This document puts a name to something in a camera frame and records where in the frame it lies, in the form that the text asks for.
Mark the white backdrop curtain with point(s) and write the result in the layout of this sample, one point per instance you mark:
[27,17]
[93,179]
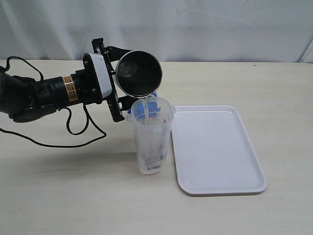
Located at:
[172,30]

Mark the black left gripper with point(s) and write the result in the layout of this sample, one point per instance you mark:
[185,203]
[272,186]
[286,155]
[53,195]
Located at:
[96,83]

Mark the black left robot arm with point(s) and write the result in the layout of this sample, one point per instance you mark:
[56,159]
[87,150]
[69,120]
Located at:
[25,99]

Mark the white plastic tray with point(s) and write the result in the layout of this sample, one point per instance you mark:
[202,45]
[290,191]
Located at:
[213,153]

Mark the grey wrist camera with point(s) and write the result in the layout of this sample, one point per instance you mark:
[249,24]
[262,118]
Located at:
[102,75]

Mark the blue container lid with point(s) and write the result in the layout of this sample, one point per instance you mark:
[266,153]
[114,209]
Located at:
[143,107]

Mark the clear plastic container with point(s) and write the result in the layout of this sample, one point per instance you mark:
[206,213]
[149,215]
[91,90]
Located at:
[152,138]

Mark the stainless steel cup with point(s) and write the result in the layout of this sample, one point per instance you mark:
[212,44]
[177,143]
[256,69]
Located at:
[138,74]

